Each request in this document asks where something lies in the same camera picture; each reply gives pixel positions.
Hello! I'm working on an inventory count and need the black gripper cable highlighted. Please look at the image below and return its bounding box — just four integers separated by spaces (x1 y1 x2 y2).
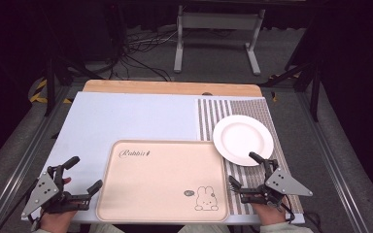
280 193 297 225

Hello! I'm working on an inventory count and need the person's left hand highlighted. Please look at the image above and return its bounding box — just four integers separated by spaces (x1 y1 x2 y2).
39 199 83 233

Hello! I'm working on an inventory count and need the pale blue table mat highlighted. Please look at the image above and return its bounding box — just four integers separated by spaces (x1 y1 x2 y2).
21 91 306 225

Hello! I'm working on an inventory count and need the striped woven placemat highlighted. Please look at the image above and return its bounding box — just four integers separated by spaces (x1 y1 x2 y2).
196 97 305 216

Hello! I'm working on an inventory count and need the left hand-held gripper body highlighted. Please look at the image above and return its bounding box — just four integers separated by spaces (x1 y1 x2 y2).
20 164 91 218

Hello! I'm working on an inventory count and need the bundle of black floor cables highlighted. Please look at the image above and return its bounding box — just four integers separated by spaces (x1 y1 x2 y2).
108 27 180 83

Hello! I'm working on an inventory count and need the yellow black hazard tape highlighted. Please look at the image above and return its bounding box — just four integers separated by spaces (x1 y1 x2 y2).
28 78 74 105

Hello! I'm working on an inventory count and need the beige tray with rabbit print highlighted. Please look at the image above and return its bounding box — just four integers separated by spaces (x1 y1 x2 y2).
95 139 230 224

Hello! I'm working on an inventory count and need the white metal stand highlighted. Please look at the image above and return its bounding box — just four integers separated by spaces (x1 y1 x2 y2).
173 4 267 77

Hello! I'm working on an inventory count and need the person's right hand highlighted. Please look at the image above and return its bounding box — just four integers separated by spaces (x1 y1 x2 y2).
250 195 291 227

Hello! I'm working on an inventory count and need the black metal stand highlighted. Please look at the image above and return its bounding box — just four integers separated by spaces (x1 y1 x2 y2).
43 52 106 118
261 17 325 123

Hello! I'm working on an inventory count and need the white round plate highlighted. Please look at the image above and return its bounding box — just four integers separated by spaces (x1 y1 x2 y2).
212 115 275 167

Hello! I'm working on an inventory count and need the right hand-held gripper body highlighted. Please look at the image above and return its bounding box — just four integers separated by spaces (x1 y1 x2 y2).
239 158 315 209

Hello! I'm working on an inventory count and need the aluminium floor rail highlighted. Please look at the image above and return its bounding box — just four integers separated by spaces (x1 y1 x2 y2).
0 86 76 233
294 91 372 233

